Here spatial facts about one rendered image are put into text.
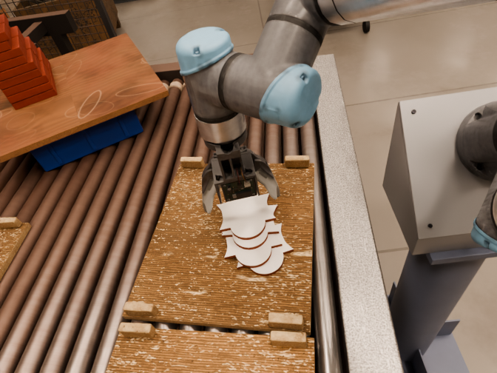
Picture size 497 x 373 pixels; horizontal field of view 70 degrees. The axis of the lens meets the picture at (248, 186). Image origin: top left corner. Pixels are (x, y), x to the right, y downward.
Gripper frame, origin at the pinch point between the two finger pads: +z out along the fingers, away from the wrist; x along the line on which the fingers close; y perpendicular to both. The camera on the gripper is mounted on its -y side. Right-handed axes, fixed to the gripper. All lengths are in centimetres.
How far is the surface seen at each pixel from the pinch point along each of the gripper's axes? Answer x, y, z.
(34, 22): -80, -137, -1
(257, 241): 1.2, 7.6, 3.9
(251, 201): 1.9, -2.1, 3.0
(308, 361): 5.3, 30.2, 6.8
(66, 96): -45, -52, -4
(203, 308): -11.0, 17.7, 6.7
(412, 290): 42, 6, 48
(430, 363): 55, 13, 99
